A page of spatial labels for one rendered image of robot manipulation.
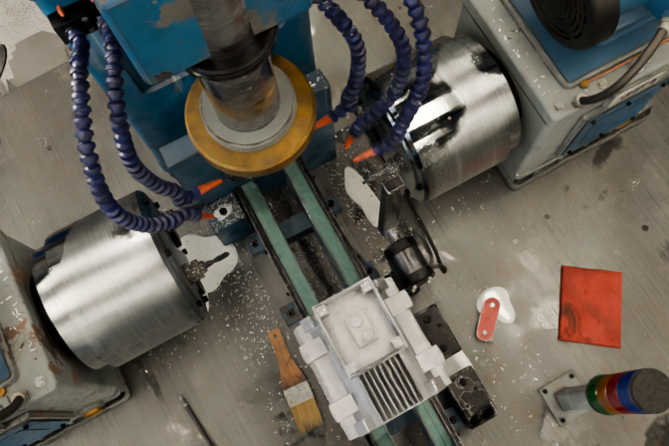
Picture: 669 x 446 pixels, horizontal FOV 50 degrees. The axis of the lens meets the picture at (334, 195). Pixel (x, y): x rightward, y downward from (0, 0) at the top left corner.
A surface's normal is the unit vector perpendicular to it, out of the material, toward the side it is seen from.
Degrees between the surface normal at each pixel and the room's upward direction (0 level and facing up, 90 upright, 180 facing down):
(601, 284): 2
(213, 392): 0
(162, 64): 90
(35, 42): 6
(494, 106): 32
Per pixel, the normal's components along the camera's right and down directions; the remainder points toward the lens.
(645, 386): -0.04, -0.29
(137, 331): 0.39, 0.55
